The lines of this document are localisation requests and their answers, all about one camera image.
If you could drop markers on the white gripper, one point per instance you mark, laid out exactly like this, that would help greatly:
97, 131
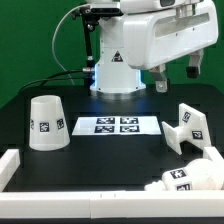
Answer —
155, 38

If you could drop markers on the white lamp base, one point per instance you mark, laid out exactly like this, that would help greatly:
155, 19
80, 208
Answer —
192, 128

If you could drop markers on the white lamp bulb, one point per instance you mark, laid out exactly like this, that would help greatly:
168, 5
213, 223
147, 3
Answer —
199, 174

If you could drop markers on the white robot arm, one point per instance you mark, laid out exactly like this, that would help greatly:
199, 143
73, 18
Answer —
113, 77

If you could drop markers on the white lamp shade cone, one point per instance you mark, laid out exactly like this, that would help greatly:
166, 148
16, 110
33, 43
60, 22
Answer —
48, 128

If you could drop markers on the white right fence bar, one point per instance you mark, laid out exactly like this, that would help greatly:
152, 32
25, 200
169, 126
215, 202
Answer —
213, 154

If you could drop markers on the white fence bar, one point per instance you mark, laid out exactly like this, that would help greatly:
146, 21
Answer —
9, 162
114, 204
213, 154

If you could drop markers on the white marker sheet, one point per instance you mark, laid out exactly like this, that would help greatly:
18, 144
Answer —
117, 125

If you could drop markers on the white front fence bar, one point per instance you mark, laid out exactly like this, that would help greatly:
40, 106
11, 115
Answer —
114, 204

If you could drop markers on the white left fence bar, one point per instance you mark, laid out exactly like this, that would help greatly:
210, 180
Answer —
9, 162

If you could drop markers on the black camera on stand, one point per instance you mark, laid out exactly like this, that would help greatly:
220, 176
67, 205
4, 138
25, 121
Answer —
90, 20

